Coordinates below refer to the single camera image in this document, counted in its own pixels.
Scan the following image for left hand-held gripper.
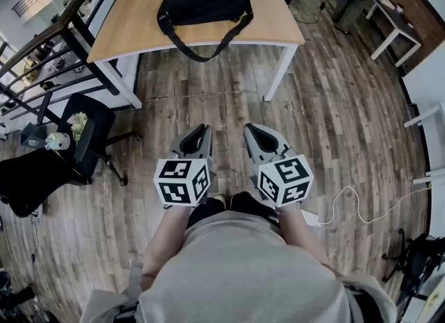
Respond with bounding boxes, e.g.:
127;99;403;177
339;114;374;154
153;124;218;209

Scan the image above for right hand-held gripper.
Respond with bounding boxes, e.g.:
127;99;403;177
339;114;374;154
242;123;315;209

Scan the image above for black duffel bag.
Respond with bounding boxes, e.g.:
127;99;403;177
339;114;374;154
156;0;254;63

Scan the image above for person's right forearm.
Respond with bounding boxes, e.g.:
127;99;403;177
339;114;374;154
276;201;331;267

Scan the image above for person's left forearm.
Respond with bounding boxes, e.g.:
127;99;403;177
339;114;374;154
142;205;194;281

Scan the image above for person's black trousers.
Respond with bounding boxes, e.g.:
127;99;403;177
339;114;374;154
186;191;281;229

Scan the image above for white power adapter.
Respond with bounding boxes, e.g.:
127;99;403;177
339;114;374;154
300;210;323;227

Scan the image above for pale wrapped flower bouquet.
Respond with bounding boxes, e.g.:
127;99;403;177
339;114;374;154
44;111;88;151

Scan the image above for wooden table with white legs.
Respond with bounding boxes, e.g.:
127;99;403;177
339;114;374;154
86;0;306;110

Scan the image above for person's grey shirt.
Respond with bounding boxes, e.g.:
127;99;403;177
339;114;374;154
79;210;397;323

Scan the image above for black metal railing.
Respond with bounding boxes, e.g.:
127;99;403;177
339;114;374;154
0;0;121;124

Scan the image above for small black box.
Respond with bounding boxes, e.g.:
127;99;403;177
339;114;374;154
20;123;46;147

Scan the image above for black office chair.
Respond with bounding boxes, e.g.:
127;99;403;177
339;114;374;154
0;92;142;218

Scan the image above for white side table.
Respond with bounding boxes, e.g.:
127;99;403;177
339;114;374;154
364;0;423;69

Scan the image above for black tripod equipment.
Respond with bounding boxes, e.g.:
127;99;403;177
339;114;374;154
382;233;445;315

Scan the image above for thin bracelet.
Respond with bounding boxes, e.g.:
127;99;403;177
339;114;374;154
277;203;302;215

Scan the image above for white cable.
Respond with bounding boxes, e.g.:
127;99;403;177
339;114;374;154
318;185;432;225

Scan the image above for black floor cable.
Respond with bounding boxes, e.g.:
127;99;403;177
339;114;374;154
294;0;330;26

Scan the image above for white metal frame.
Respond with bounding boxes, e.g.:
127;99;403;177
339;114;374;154
403;102;445;185

